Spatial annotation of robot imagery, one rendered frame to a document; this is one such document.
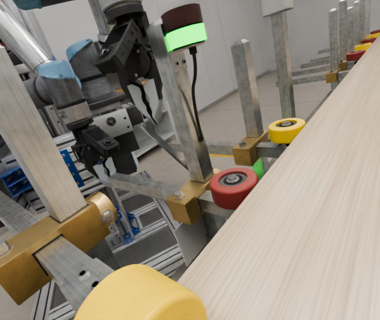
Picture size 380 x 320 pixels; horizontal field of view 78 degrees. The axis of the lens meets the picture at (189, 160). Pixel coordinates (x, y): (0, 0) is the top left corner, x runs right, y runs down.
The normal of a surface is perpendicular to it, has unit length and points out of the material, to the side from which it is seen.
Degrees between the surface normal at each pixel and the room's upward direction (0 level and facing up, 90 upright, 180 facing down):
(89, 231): 90
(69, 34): 90
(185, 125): 90
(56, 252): 0
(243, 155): 90
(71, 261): 0
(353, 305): 0
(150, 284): 28
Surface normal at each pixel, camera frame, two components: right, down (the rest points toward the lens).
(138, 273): 0.06, -1.00
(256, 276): -0.26, -0.88
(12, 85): 0.74, 0.07
